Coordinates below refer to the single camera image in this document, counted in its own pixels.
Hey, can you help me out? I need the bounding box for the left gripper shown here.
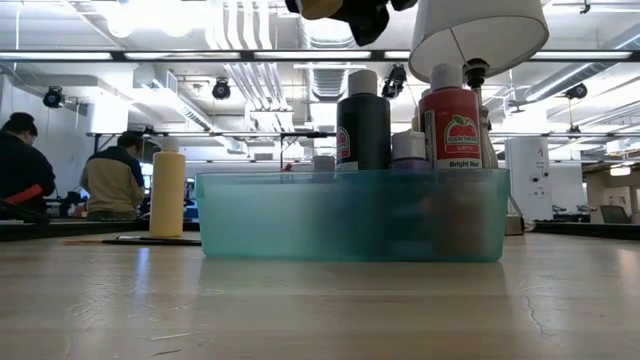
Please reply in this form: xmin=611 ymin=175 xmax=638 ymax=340
xmin=284 ymin=0 xmax=419 ymax=47

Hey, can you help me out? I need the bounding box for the small yellow paint bottle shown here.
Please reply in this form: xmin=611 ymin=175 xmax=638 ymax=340
xmin=298 ymin=0 xmax=346 ymax=21

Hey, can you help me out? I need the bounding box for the large grey paint bottle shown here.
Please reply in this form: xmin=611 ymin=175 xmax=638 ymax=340
xmin=335 ymin=69 xmax=393 ymax=172

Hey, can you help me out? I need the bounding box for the small purple paint bottle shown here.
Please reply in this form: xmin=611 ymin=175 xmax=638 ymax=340
xmin=391 ymin=130 xmax=432 ymax=171

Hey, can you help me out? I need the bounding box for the large red paint bottle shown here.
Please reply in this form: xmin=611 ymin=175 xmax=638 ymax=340
xmin=418 ymin=63 xmax=484 ymax=171

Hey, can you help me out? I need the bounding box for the teal translucent plastic bin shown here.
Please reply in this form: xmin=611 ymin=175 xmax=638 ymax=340
xmin=194 ymin=168 xmax=511 ymax=264

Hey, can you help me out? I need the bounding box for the large yellow paint bottle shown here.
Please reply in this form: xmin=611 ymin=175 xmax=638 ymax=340
xmin=149 ymin=137 xmax=187 ymax=239

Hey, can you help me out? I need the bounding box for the black ceiling spotlight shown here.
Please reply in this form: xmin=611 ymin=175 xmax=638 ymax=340
xmin=211 ymin=77 xmax=232 ymax=101
xmin=381 ymin=63 xmax=407 ymax=100
xmin=565 ymin=82 xmax=590 ymax=101
xmin=42 ymin=85 xmax=66 ymax=110

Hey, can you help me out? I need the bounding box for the black overhead crossbar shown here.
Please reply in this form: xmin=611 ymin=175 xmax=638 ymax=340
xmin=0 ymin=48 xmax=640 ymax=63

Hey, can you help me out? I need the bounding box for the white-shaded table lamp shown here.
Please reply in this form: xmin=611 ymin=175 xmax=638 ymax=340
xmin=408 ymin=0 xmax=550 ymax=236

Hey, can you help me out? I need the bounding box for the person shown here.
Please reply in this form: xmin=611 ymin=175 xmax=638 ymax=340
xmin=0 ymin=112 xmax=57 ymax=221
xmin=80 ymin=130 xmax=147 ymax=221

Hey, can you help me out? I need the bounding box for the grey office chair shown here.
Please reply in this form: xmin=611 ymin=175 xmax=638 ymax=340
xmin=598 ymin=204 xmax=632 ymax=225

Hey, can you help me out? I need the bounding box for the red-and-black tool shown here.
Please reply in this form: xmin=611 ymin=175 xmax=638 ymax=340
xmin=0 ymin=183 xmax=54 ymax=225

